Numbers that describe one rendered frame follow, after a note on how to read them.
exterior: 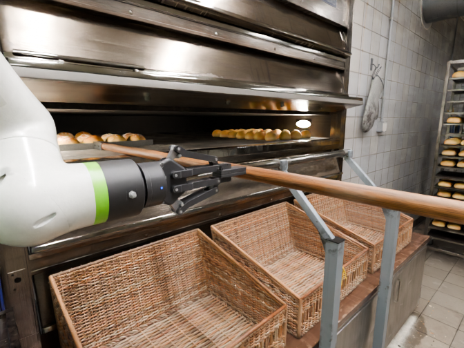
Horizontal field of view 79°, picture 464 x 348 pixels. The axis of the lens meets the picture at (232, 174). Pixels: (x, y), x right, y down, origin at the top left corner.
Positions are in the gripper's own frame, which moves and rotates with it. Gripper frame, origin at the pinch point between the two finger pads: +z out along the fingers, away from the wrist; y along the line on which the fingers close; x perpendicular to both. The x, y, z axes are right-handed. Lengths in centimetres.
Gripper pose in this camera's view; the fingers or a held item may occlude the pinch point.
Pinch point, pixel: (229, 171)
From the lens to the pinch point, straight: 59.3
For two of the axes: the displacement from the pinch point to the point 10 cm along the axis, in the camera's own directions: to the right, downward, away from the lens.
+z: 7.5, -1.3, 6.5
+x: 6.6, 1.4, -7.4
